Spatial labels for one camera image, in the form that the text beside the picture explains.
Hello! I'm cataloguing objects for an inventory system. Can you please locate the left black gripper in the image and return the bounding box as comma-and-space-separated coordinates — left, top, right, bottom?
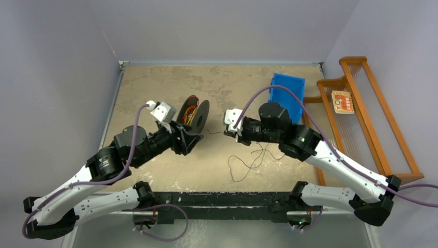
133, 119, 203, 168

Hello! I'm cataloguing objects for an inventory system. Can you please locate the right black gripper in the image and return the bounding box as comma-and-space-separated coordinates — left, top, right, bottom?
225, 119, 281, 147

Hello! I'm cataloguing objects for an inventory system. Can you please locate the black cable spool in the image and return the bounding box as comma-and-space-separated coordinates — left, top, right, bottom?
176, 95, 210, 133

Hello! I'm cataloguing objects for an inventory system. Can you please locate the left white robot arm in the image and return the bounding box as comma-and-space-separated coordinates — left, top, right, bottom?
22, 121, 203, 240

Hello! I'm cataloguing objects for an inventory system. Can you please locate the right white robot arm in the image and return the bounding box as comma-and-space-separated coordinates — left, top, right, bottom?
224, 102, 401, 226

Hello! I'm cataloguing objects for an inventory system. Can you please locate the blue plastic bin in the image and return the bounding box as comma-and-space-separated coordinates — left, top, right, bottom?
268, 73, 305, 123

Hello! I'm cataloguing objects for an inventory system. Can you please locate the orange patterned card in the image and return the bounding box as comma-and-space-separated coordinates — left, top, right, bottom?
331, 90, 355, 114

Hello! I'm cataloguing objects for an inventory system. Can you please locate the orange wooden rack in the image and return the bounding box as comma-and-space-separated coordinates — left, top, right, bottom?
303, 56, 424, 184

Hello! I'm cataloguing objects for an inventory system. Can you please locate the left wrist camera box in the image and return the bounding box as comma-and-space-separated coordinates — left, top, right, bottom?
146, 100, 176, 133

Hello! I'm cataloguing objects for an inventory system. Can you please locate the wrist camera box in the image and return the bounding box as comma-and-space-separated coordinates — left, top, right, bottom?
223, 108, 243, 137
146, 100, 176, 133

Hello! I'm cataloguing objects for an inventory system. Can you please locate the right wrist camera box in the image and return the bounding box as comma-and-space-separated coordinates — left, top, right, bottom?
223, 108, 243, 137

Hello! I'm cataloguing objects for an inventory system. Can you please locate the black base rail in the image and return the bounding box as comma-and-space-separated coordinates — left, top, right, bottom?
131, 190, 324, 225

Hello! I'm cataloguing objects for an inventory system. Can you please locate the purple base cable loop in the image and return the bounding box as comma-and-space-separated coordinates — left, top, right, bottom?
131, 204, 189, 242

